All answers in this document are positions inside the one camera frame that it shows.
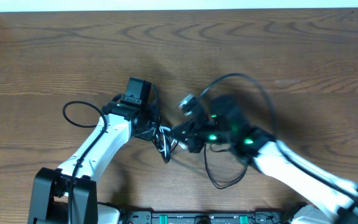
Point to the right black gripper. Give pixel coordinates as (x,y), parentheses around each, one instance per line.
(188,128)

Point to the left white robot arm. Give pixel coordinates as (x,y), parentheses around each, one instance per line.
(68,194)

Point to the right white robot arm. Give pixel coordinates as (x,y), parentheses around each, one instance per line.
(335,199)

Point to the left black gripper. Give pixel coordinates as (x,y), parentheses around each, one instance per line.
(150,125)

